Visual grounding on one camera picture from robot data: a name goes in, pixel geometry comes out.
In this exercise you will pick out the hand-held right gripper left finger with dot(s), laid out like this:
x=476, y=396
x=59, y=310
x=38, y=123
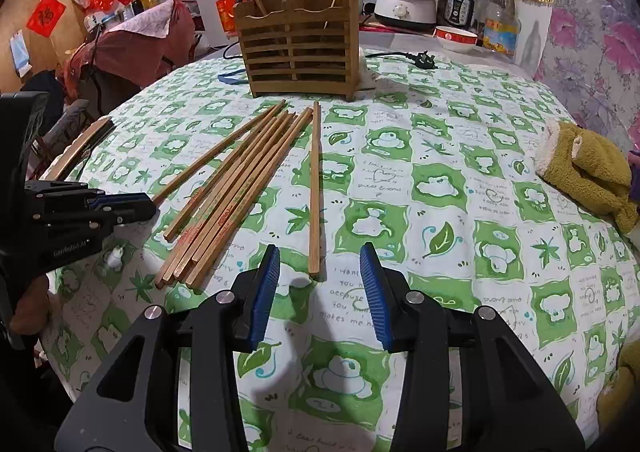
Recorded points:
x=264, y=292

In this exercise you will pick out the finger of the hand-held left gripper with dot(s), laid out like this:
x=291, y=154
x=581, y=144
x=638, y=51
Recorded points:
x=127, y=217
x=120, y=199

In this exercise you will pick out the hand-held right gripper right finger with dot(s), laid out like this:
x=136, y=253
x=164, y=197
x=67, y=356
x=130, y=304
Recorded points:
x=374, y=297

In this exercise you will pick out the bundle of wooden chopsticks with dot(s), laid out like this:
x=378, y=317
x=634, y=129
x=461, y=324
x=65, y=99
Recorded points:
x=235, y=202

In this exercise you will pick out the wooden slatted chopstick holder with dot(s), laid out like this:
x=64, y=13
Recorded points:
x=300, y=47

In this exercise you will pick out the person's left forearm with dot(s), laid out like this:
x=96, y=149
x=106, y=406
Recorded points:
x=30, y=304

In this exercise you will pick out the small white bottle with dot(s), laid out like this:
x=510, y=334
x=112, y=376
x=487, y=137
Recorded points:
x=116, y=257

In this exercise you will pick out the smartphone in brown case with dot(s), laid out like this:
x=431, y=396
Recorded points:
x=80, y=147

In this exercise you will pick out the red cloth covered furniture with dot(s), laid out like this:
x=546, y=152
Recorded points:
x=140, y=42

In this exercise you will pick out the red gift bag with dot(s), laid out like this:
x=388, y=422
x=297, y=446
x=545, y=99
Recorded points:
x=226, y=14

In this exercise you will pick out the white cloth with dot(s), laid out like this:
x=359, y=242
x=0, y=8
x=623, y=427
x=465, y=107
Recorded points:
x=369, y=72

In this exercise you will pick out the olive fleece cloth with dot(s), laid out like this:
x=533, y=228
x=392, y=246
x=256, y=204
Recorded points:
x=585, y=167
x=620, y=392

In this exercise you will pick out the red white bowl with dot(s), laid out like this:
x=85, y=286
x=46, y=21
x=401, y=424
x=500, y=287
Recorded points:
x=455, y=38

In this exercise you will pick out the white electric cooker base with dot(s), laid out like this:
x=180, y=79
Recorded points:
x=405, y=9

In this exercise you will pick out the clear plastic oil bottle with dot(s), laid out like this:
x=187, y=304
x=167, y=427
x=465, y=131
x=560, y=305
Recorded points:
x=501, y=17

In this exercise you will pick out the black silver pressure cooker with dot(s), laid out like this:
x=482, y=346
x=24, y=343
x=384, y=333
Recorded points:
x=462, y=2

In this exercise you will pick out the blue white wall hanging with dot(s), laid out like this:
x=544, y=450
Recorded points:
x=20, y=52

